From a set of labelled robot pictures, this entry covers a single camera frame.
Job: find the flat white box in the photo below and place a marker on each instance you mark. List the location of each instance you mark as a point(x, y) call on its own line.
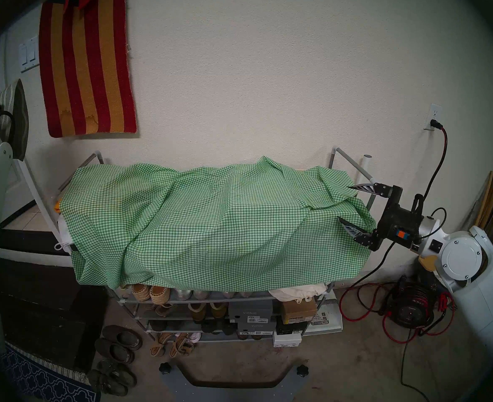
point(328, 319)

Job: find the red yellow striped wall flag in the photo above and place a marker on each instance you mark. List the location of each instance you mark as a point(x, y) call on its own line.
point(87, 70)

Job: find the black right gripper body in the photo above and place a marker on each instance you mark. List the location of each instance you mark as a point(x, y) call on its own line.
point(399, 223)

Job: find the black shoe box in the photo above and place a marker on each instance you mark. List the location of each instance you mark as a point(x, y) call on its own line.
point(290, 329)

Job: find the black base knob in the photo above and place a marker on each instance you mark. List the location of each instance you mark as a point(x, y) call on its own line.
point(302, 370)
point(165, 368)

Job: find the cream fabric bag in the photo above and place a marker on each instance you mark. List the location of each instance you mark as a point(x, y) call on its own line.
point(296, 292)

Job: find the tan suede boot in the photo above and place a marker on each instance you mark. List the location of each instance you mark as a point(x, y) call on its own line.
point(218, 311)
point(197, 312)

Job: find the brown cardboard box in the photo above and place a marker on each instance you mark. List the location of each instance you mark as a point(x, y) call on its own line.
point(298, 311)

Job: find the small white box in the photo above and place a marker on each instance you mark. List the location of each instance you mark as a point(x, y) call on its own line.
point(287, 339)

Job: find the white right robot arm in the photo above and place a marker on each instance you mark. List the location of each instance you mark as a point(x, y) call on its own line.
point(481, 288)

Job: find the white plastic tube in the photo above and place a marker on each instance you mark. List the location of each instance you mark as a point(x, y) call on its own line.
point(367, 166)

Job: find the white wall outlet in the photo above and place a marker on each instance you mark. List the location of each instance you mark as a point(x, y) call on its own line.
point(435, 111)

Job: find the tan espadrille shoe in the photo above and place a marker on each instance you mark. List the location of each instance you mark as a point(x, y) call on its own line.
point(159, 294)
point(141, 291)

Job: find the white bag with loop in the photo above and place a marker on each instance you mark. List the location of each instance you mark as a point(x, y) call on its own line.
point(64, 233)

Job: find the white light switch plate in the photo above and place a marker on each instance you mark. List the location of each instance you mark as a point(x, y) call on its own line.
point(29, 55)

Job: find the grey metal shoe rack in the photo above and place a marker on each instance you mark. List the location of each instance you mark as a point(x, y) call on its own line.
point(351, 161)

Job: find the large grey shoe box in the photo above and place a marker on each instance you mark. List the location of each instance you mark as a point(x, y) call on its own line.
point(250, 310)

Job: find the dark brown slipper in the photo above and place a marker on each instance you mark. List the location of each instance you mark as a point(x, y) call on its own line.
point(114, 351)
point(122, 337)

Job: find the striped straw sun hat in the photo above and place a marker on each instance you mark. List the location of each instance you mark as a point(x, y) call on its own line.
point(20, 120)

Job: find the yellow folded item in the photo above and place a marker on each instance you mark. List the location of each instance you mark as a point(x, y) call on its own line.
point(58, 204)

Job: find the silver shoe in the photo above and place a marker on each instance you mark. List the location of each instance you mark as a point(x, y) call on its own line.
point(200, 294)
point(183, 294)

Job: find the blue patterned rug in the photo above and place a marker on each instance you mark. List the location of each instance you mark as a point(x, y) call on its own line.
point(45, 380)

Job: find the green checked cloth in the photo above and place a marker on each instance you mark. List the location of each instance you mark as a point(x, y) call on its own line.
point(229, 229)

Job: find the grey labelled shoe box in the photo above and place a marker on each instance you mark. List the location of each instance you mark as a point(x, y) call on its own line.
point(257, 326)

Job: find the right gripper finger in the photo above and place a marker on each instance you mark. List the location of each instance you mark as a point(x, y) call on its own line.
point(376, 189)
point(361, 235)

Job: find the white pink sneaker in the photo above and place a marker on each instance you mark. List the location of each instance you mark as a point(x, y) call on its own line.
point(194, 336)

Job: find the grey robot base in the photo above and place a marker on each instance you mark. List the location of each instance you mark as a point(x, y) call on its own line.
point(171, 390)

